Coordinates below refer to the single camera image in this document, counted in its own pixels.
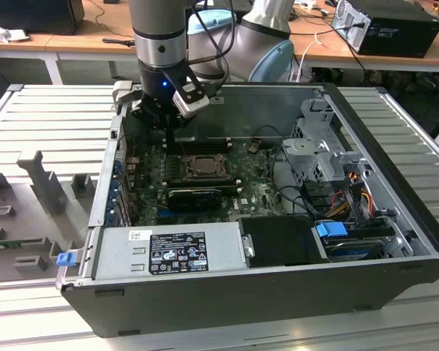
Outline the metal socket cover frame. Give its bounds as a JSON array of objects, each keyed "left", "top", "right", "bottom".
[{"left": 184, "top": 153, "right": 230, "bottom": 181}]

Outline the black looped wire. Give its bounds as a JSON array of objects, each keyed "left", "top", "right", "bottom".
[{"left": 269, "top": 145, "right": 316, "bottom": 217}]

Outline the silver power supply unit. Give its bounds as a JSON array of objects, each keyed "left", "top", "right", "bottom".
[{"left": 94, "top": 222, "right": 248, "bottom": 282}]

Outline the yellow red wire bundle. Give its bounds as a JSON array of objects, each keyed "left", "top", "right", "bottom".
[{"left": 325, "top": 189, "right": 375, "bottom": 221}]

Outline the black power cable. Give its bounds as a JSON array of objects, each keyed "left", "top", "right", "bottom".
[{"left": 332, "top": 24, "right": 368, "bottom": 72}]

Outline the large black box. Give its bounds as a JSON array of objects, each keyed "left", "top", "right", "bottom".
[{"left": 0, "top": 0, "right": 86, "bottom": 36}]

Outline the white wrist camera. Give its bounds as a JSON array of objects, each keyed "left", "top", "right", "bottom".
[{"left": 172, "top": 83, "right": 210, "bottom": 118}]

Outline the blue expansion slot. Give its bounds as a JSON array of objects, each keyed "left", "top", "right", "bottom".
[{"left": 156, "top": 209, "right": 220, "bottom": 221}]

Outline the grey metal drive cage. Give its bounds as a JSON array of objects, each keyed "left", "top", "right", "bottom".
[{"left": 280, "top": 97, "right": 371, "bottom": 192}]

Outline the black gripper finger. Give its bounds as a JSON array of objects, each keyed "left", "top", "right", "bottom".
[
  {"left": 170, "top": 115, "right": 191, "bottom": 154},
  {"left": 130, "top": 99, "right": 172, "bottom": 154}
]

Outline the black handled tool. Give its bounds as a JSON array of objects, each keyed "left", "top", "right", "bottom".
[{"left": 102, "top": 37, "right": 136, "bottom": 48}]

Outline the black graphics card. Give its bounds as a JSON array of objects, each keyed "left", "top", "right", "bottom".
[{"left": 167, "top": 188, "right": 222, "bottom": 212}]

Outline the green RAM stick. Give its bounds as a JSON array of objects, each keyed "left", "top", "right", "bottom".
[{"left": 0, "top": 238, "right": 45, "bottom": 249}]

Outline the white cable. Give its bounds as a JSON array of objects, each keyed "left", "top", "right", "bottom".
[{"left": 288, "top": 31, "right": 323, "bottom": 83}]

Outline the hard disk in blue carrier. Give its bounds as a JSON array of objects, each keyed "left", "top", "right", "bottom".
[{"left": 314, "top": 220, "right": 386, "bottom": 263}]

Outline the grey plastic parts rack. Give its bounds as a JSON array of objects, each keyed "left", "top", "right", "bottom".
[{"left": 0, "top": 149, "right": 100, "bottom": 284}]

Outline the black open PC case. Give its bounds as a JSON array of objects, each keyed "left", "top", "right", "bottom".
[{"left": 54, "top": 80, "right": 439, "bottom": 339}]

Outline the silver square CPU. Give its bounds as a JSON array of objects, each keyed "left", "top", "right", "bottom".
[{"left": 195, "top": 158, "right": 221, "bottom": 173}]

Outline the black desktop PC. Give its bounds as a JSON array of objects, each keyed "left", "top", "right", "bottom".
[{"left": 331, "top": 0, "right": 439, "bottom": 59}]

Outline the grey plastic case latch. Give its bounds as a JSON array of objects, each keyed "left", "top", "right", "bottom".
[{"left": 111, "top": 80, "right": 134, "bottom": 105}]

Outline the green motherboard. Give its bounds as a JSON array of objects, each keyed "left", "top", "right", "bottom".
[{"left": 131, "top": 140, "right": 290, "bottom": 226}]

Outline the wooden desk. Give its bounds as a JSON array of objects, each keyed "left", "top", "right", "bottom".
[
  {"left": 292, "top": 0, "right": 439, "bottom": 74},
  {"left": 0, "top": 0, "right": 86, "bottom": 86},
  {"left": 45, "top": 0, "right": 305, "bottom": 80}
]

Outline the crumpled white paper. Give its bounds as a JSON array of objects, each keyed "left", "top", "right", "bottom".
[{"left": 0, "top": 20, "right": 31, "bottom": 44}]

